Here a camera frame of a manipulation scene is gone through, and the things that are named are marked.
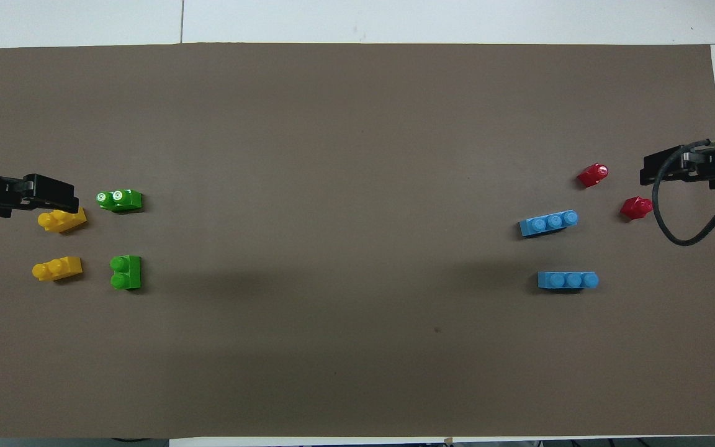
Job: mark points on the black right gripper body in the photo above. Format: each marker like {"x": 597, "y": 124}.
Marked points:
{"x": 705, "y": 169}

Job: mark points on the plain green toy brick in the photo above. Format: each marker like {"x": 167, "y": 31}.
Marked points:
{"x": 128, "y": 273}

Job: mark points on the blue three-stud toy brick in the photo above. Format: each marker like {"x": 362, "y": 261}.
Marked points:
{"x": 547, "y": 225}
{"x": 565, "y": 280}

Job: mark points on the yellow toy brick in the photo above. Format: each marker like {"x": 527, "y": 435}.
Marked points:
{"x": 62, "y": 268}
{"x": 66, "y": 220}

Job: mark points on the red one-stud toy brick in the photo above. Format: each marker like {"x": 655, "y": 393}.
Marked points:
{"x": 592, "y": 176}
{"x": 635, "y": 208}

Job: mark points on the green brick with white stickers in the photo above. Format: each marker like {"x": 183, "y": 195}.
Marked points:
{"x": 125, "y": 202}

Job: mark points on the brown table mat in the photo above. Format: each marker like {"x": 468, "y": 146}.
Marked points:
{"x": 332, "y": 155}

